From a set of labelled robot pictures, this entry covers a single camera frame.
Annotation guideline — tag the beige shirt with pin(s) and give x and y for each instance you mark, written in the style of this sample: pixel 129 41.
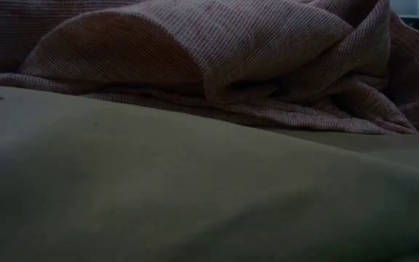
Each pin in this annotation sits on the beige shirt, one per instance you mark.
pixel 158 182

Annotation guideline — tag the white ceiling panel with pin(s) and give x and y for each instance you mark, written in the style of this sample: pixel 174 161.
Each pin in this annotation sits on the white ceiling panel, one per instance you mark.
pixel 407 7

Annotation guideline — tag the pink garment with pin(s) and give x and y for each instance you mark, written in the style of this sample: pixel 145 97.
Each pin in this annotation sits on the pink garment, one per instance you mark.
pixel 249 43

